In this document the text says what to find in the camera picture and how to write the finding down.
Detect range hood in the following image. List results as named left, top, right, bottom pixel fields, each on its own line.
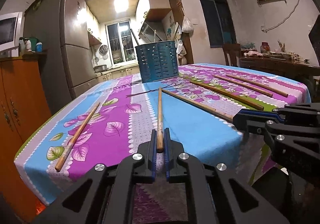
left=138, top=21, right=167, bottom=43

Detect green container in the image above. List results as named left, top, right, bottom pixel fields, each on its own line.
left=28, top=37, right=39, bottom=52

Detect wooden chair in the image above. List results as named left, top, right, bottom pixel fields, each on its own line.
left=222, top=43, right=241, bottom=67

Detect colourful floral tablecloth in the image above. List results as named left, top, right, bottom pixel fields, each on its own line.
left=14, top=63, right=311, bottom=223

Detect ceiling light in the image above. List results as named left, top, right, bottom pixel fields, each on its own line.
left=113, top=0, right=129, bottom=13

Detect dark wooden side table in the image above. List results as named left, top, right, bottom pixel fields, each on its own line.
left=239, top=56, right=319, bottom=81

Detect orange wooden cabinet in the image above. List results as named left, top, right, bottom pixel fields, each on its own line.
left=1, top=55, right=52, bottom=222

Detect kitchen window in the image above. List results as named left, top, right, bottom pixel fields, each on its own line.
left=105, top=20, right=137, bottom=66

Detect white bottle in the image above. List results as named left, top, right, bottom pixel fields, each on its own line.
left=25, top=40, right=32, bottom=52

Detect dark window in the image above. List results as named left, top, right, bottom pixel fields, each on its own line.
left=200, top=0, right=236, bottom=48

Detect silver refrigerator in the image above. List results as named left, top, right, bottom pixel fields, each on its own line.
left=23, top=0, right=98, bottom=113

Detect white microwave oven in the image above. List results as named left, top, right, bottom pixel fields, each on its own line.
left=0, top=12, right=23, bottom=52

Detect kitchen base cabinets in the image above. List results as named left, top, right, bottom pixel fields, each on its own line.
left=96, top=64, right=140, bottom=82

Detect white plastic bag hanging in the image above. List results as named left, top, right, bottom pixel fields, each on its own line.
left=182, top=16, right=194, bottom=33

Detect blue perforated utensil holder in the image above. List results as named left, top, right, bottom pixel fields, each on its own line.
left=135, top=41, right=179, bottom=83

